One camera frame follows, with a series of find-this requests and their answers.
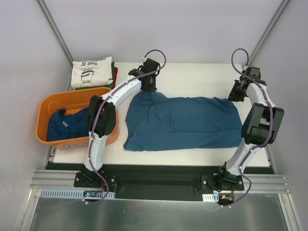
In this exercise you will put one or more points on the left aluminium frame post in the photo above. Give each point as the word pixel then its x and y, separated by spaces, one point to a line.
pixel 55 30

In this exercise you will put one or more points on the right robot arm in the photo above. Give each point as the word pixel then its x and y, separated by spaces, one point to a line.
pixel 262 123

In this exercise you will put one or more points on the green folded t-shirt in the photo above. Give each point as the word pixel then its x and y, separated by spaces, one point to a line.
pixel 112 66

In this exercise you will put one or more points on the white slotted cable duct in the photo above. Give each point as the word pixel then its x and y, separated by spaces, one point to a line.
pixel 211 197

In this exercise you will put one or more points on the teal blue t-shirt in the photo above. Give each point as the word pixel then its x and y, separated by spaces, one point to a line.
pixel 158 123

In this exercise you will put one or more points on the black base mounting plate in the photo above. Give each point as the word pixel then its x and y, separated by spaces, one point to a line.
pixel 218 181

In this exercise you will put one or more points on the red folded t-shirt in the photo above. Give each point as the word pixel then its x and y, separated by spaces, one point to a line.
pixel 113 84

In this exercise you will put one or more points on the aluminium front rail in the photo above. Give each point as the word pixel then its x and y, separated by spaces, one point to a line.
pixel 259 183

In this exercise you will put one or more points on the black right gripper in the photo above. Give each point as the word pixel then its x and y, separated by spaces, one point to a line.
pixel 235 93

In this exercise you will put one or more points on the white folded printed t-shirt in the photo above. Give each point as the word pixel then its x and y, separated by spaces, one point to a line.
pixel 92 73

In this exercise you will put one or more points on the grey slotted cable duct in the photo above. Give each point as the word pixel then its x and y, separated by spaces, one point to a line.
pixel 76 194

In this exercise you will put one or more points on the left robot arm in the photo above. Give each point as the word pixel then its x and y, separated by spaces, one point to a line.
pixel 102 109

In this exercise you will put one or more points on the dark navy shirt in basket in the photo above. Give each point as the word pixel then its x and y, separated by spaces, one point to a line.
pixel 63 127

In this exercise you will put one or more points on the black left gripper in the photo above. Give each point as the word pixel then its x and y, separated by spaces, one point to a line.
pixel 149 84

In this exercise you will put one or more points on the aluminium frame post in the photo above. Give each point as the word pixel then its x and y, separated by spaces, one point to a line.
pixel 283 5
pixel 55 30

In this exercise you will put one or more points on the orange plastic basket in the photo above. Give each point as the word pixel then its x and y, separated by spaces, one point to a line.
pixel 72 102

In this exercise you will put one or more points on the right aluminium frame post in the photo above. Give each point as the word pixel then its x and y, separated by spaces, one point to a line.
pixel 283 5

